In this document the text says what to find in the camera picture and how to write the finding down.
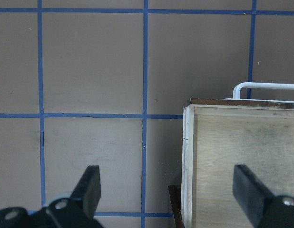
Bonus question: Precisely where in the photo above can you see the white metal drawer handle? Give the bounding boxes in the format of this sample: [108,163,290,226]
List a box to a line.
[224,82,294,103]

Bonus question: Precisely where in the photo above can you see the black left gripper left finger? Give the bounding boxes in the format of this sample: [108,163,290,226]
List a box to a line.
[0,165,103,228]

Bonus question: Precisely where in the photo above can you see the dark brown drawer cabinet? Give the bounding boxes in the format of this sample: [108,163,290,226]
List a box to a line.
[168,185,184,228]

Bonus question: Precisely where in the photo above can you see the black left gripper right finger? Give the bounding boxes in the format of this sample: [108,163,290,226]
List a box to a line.
[232,164,294,228]

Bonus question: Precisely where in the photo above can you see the open wooden drawer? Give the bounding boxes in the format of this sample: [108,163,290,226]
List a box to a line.
[181,98,294,228]

